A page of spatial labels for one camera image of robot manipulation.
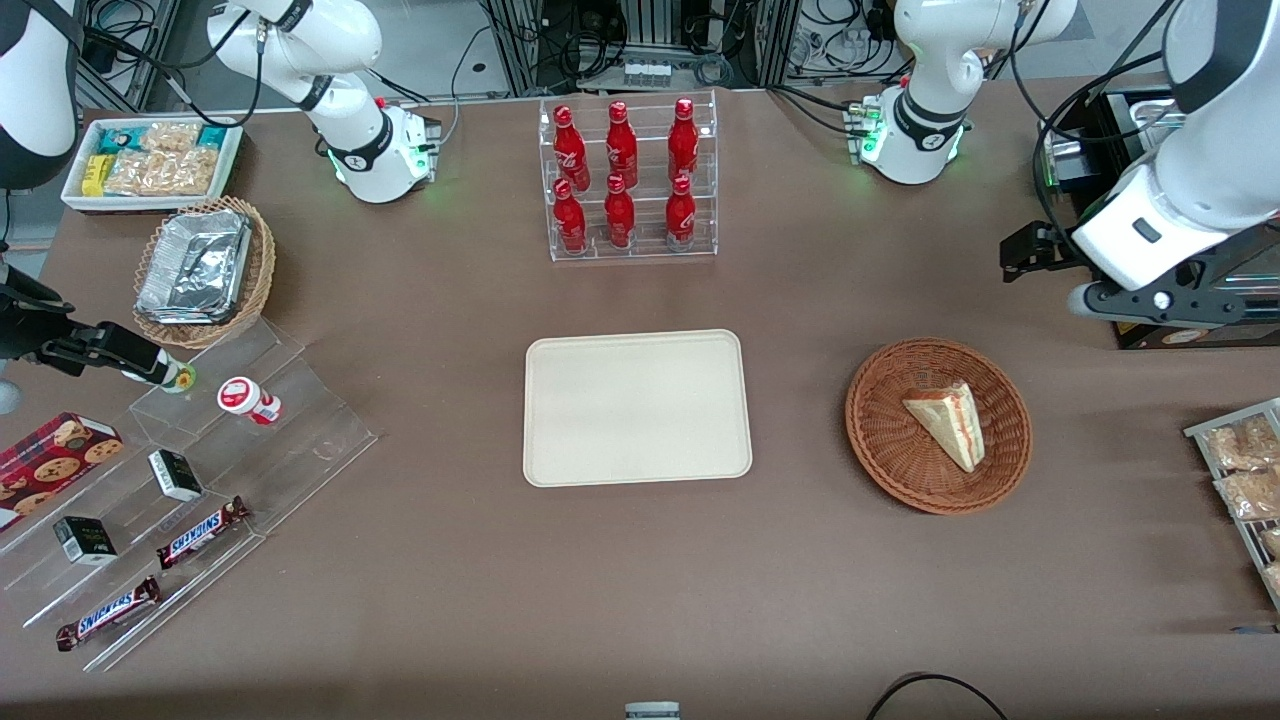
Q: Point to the silver foil tray stack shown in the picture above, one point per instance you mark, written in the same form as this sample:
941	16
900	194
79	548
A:
195	265

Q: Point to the white snack bin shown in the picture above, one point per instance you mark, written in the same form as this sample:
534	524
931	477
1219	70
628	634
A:
75	200

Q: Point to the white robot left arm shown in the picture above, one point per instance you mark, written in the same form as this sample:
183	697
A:
930	60

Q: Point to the clear acrylic bottle rack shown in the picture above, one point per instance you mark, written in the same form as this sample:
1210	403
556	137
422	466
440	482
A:
645	250

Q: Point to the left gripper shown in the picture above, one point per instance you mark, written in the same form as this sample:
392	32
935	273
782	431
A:
1052	251

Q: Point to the aluminium frame rack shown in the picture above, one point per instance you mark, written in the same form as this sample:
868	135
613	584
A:
520	45

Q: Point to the beige plastic tray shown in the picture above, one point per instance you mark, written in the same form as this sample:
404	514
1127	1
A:
637	408

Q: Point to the red plaid cookie box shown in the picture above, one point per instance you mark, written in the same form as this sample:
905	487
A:
50	465

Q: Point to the grey power strip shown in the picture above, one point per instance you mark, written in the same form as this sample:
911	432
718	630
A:
647	72

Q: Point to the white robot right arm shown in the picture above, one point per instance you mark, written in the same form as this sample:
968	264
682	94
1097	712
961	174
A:
345	130

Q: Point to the small grey device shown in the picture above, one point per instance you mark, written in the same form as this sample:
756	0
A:
652	712

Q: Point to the yellow snack packet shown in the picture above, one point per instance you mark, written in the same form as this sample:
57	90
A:
94	175

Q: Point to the red yogurt cup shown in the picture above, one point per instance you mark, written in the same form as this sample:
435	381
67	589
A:
242	397

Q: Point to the red cola bottle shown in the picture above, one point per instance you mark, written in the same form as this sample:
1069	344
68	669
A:
621	145
680	215
683	140
570	150
619	215
570	220

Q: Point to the clear acrylic stepped shelf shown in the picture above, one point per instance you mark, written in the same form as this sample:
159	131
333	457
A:
300	430

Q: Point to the clear pastry bag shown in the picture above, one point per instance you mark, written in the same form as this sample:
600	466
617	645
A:
1272	542
1274	580
1250	495
1240	445

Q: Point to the light wicker basket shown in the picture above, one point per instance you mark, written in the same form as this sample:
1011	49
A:
262	270

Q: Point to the teal snack packet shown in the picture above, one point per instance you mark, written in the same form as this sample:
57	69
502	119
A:
120	140
212	137

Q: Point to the small black box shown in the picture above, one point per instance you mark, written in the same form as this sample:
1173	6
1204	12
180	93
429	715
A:
85	540
176	475

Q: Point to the clear cracker bag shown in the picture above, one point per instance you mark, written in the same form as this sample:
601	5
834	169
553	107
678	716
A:
160	172
170	136

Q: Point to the green sunflower yogurt cup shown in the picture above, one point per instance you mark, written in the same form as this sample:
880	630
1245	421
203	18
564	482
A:
183	378

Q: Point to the triangle sandwich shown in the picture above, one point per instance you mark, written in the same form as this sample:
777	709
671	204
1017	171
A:
950	420

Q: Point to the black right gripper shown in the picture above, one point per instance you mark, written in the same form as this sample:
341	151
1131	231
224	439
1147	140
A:
30	332

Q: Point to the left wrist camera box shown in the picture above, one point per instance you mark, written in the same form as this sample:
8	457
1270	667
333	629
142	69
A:
1160	300

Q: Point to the brown wicker basket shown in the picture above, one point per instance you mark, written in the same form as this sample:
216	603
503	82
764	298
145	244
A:
890	450

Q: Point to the Snickers chocolate bar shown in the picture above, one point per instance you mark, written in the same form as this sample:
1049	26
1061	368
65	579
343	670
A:
203	532
108	613

